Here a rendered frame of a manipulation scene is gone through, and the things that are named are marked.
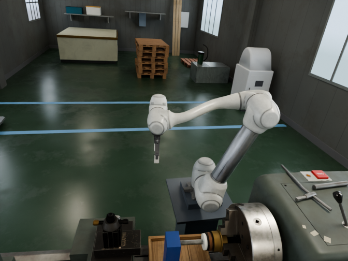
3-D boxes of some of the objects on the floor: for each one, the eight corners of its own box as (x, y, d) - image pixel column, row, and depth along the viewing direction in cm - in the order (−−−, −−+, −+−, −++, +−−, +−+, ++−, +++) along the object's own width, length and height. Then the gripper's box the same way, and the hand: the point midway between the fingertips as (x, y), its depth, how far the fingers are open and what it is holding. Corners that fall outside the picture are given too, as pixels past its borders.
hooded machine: (263, 112, 536) (280, 51, 475) (241, 112, 524) (254, 50, 464) (250, 101, 593) (263, 45, 532) (229, 101, 581) (240, 44, 520)
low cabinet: (118, 51, 1014) (117, 29, 975) (118, 64, 820) (117, 37, 780) (71, 49, 976) (69, 27, 936) (60, 62, 782) (56, 34, 742)
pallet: (208, 68, 863) (209, 65, 858) (187, 68, 846) (187, 64, 842) (199, 61, 962) (199, 58, 957) (179, 60, 946) (180, 57, 941)
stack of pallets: (168, 79, 708) (170, 45, 664) (137, 78, 689) (138, 44, 645) (161, 68, 820) (162, 39, 776) (134, 67, 801) (134, 37, 757)
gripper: (164, 138, 138) (162, 168, 148) (162, 119, 159) (161, 146, 170) (151, 138, 137) (150, 168, 147) (151, 118, 159) (150, 146, 169)
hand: (156, 155), depth 158 cm, fingers open, 13 cm apart
